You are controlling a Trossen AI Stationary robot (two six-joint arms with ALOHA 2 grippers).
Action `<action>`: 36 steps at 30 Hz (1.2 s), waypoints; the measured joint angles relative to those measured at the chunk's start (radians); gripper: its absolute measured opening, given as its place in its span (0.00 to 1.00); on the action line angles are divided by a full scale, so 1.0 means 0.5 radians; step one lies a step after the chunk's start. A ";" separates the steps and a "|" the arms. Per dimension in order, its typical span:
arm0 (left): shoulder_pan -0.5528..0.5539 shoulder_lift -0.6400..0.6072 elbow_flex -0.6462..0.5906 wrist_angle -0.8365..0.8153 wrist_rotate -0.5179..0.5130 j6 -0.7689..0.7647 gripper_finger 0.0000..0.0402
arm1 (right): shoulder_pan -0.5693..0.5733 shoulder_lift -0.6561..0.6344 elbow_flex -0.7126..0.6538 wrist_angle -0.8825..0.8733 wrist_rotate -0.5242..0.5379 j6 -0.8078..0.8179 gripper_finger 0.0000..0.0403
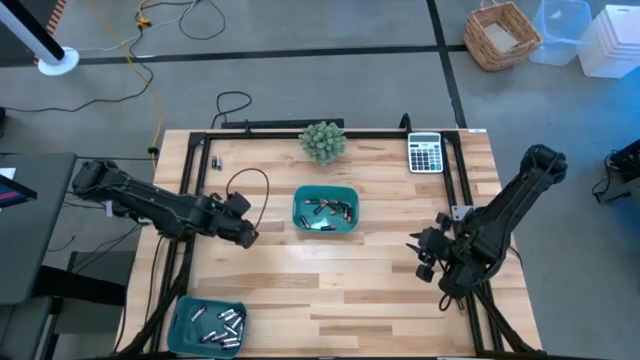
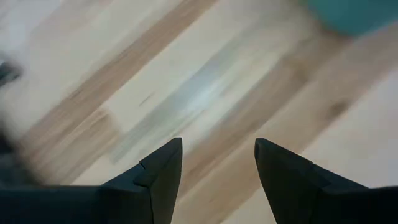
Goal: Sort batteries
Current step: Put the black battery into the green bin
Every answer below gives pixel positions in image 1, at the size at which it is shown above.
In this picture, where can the black aluminium table frame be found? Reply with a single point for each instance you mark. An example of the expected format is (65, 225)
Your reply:
(260, 135)

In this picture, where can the grey desk calculator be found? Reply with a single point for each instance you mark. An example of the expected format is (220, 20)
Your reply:
(425, 155)

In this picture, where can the black curved clamp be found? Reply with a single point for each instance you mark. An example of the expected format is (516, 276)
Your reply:
(404, 122)

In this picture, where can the wicker basket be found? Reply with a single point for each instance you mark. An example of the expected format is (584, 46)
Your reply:
(472, 37)

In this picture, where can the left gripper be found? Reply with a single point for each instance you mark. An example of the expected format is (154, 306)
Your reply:
(227, 225)

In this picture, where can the dark grey desk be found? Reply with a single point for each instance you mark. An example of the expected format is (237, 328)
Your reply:
(35, 250)

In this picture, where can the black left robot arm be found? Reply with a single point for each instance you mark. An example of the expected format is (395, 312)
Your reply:
(150, 207)

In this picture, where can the green plant in white pot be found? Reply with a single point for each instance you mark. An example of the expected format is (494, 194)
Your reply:
(322, 142)

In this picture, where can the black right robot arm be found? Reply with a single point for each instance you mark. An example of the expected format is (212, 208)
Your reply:
(505, 215)

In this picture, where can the computer monitor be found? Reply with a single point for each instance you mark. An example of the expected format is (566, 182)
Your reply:
(12, 192)

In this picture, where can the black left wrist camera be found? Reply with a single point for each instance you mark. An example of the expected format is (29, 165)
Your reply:
(239, 204)

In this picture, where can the white pole on round base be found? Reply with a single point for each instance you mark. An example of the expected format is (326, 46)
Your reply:
(57, 62)

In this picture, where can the black box device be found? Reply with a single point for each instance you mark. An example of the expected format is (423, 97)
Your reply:
(627, 160)

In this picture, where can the clear plastic bin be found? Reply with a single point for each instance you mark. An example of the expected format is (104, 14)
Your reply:
(560, 30)

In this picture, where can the grey cardboard sheet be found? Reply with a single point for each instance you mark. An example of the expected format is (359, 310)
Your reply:
(501, 37)

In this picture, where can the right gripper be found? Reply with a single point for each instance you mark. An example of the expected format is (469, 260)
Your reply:
(440, 250)

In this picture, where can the black power strip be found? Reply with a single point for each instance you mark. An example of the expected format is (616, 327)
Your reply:
(280, 123)

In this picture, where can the stack of white bins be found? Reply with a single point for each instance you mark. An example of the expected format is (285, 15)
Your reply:
(615, 45)

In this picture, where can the teal plastic bin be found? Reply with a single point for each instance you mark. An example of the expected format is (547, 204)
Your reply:
(182, 330)
(325, 192)

